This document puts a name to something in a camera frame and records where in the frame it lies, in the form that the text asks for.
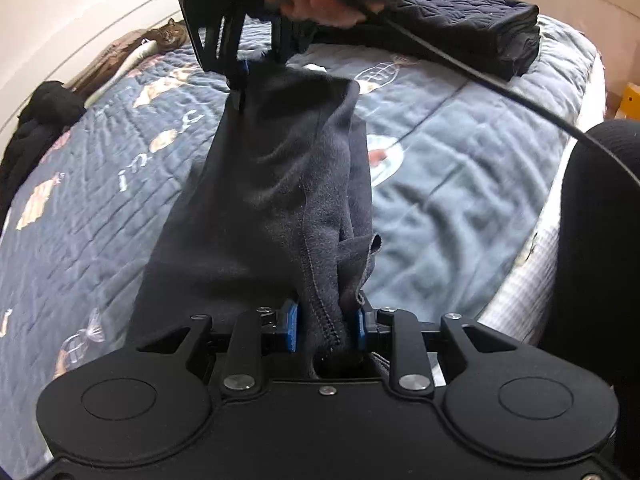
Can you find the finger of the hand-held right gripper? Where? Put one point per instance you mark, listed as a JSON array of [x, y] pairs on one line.
[[235, 65], [290, 35]]

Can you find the white headboard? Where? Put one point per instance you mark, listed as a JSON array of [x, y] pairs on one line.
[[75, 25]]

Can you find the black puffer jacket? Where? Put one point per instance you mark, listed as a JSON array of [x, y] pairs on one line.
[[35, 130]]

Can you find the dark navy sweater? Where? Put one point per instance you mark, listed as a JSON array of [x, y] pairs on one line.
[[280, 200]]

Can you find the white pillow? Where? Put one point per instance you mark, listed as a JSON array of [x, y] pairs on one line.
[[120, 72]]

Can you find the yellow object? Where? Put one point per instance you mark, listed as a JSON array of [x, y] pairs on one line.
[[630, 102]]

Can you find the tabby cat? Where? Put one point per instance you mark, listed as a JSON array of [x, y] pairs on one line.
[[170, 35]]

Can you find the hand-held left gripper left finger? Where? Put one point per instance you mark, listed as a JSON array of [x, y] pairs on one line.
[[292, 325]]

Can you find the person's dark clothing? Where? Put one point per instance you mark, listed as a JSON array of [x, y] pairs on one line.
[[600, 285]]

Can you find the folded brown blanket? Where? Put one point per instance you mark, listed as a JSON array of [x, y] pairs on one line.
[[115, 57]]

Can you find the printed blue-grey quilt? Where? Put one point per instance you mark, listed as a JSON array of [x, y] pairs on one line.
[[450, 160]]

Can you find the black folded clothes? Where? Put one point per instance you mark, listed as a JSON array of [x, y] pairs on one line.
[[475, 25]]

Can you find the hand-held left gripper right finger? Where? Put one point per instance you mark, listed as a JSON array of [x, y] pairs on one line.
[[359, 330]]

